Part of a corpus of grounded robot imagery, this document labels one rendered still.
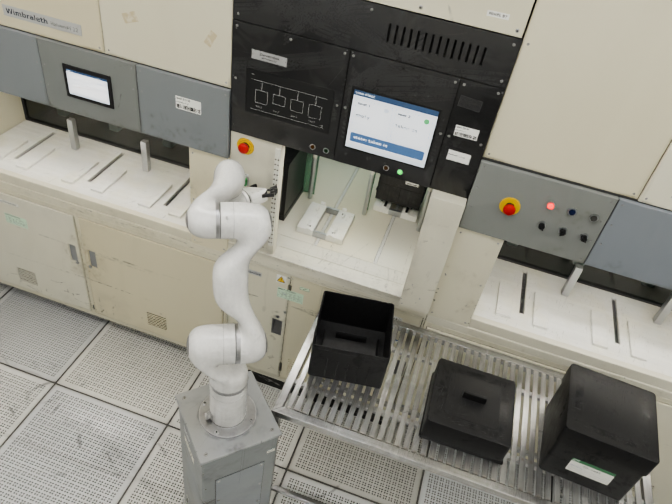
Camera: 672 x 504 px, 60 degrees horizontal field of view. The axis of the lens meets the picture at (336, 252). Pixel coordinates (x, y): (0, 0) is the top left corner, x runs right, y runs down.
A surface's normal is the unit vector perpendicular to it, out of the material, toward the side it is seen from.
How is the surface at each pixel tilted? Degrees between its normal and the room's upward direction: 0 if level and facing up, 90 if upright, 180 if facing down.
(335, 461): 0
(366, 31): 90
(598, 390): 0
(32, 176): 0
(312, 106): 90
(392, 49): 90
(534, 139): 90
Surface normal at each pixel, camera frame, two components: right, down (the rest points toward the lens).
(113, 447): 0.14, -0.75
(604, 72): -0.29, 0.59
